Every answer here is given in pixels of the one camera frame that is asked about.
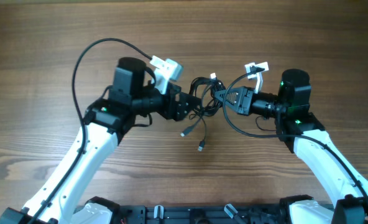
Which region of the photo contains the black USB cable bundle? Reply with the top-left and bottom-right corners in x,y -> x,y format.
180,73 -> 227,152

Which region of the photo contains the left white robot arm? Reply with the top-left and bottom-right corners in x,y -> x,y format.
0,56 -> 200,223

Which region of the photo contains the right black camera cable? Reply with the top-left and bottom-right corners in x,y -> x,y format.
221,67 -> 368,224

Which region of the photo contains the black camera cable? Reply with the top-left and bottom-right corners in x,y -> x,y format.
25,37 -> 154,224
221,67 -> 368,224

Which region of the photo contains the left black camera cable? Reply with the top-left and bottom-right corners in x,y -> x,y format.
25,37 -> 154,224

